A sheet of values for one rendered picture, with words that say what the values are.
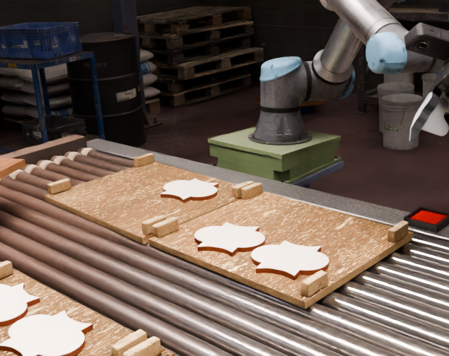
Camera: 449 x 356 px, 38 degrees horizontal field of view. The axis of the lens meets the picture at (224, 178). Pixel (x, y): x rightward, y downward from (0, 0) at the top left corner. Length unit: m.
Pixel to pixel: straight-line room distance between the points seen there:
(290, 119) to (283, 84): 0.10
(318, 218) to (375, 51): 0.39
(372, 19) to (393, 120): 3.70
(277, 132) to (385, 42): 0.71
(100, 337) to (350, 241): 0.53
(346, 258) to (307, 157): 0.66
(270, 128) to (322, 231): 0.59
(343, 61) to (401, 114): 3.17
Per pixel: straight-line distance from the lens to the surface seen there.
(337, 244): 1.31
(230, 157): 1.91
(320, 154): 1.92
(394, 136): 5.05
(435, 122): 1.15
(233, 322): 1.11
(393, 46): 1.25
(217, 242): 1.31
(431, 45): 1.14
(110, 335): 1.07
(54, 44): 4.70
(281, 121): 1.89
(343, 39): 1.78
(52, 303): 1.19
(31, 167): 2.01
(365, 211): 1.52
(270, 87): 1.88
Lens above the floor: 1.49
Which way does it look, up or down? 19 degrees down
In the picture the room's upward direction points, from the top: 4 degrees counter-clockwise
